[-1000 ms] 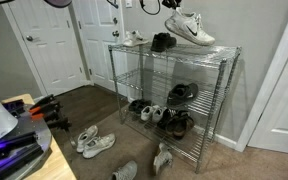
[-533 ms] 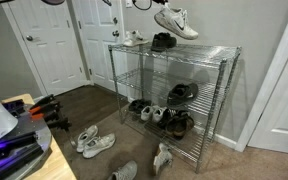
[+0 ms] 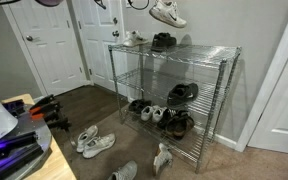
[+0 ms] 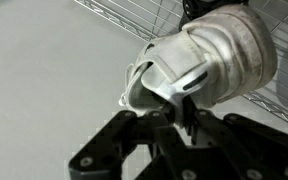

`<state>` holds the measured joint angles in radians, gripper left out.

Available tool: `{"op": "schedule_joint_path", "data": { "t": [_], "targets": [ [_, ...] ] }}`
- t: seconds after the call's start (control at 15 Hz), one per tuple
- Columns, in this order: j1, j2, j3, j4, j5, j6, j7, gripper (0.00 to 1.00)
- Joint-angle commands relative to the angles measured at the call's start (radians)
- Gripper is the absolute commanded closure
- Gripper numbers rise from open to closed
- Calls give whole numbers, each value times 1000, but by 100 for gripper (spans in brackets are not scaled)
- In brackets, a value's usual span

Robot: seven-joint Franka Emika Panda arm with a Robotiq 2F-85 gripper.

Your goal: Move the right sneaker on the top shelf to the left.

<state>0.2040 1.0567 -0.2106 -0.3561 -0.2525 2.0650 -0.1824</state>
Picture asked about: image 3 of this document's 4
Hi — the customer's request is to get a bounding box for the wooden table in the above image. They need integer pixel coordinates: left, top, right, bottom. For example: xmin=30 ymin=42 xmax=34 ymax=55
xmin=0 ymin=93 xmax=78 ymax=180

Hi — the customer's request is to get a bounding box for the white running sneaker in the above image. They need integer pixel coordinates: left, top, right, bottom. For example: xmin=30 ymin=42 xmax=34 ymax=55
xmin=82 ymin=133 xmax=116 ymax=159
xmin=76 ymin=124 xmax=99 ymax=154

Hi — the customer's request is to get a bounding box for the shoe with brown sole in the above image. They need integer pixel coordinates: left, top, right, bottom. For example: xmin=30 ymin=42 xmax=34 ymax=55
xmin=152 ymin=142 xmax=174 ymax=177

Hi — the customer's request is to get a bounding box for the white panel door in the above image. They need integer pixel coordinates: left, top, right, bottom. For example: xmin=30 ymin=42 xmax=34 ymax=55
xmin=2 ymin=0 xmax=88 ymax=98
xmin=235 ymin=0 xmax=288 ymax=158
xmin=71 ymin=0 xmax=127 ymax=94

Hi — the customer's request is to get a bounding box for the white sneaker with black swoosh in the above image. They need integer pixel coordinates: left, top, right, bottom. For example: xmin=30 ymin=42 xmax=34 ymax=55
xmin=148 ymin=0 xmax=188 ymax=29
xmin=122 ymin=29 xmax=149 ymax=48

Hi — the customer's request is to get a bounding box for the black low shoe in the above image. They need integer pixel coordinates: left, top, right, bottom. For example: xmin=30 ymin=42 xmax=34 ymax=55
xmin=166 ymin=82 xmax=199 ymax=108

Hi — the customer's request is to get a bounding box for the black orange clamp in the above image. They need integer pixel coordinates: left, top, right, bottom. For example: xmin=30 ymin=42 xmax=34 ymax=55
xmin=28 ymin=94 xmax=57 ymax=111
xmin=30 ymin=104 xmax=65 ymax=123
xmin=45 ymin=113 xmax=72 ymax=132

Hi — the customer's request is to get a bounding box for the small white sneaker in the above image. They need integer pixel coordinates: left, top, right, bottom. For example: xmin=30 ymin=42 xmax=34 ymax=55
xmin=140 ymin=105 xmax=157 ymax=122
xmin=151 ymin=106 xmax=168 ymax=124

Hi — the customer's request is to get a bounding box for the grey metal mounting plate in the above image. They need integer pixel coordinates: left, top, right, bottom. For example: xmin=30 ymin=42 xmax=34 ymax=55
xmin=0 ymin=103 xmax=53 ymax=180

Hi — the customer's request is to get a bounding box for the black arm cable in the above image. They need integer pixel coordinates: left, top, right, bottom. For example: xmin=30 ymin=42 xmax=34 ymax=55
xmin=127 ymin=0 xmax=151 ymax=11

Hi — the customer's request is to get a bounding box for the chrome wire shelf rack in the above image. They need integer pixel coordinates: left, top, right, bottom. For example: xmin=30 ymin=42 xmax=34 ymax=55
xmin=107 ymin=42 xmax=243 ymax=174

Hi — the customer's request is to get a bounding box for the black aluminium rail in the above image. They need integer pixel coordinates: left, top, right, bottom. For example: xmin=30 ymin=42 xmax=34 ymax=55
xmin=0 ymin=143 xmax=46 ymax=180
xmin=0 ymin=130 xmax=40 ymax=152
xmin=2 ymin=99 xmax=27 ymax=116

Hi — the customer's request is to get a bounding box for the dark slip-on shoe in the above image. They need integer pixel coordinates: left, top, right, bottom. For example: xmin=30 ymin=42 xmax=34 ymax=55
xmin=127 ymin=99 xmax=153 ymax=116

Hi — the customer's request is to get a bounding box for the grey sneaker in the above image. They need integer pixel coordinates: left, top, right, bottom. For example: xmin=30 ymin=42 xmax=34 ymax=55
xmin=107 ymin=160 xmax=138 ymax=180

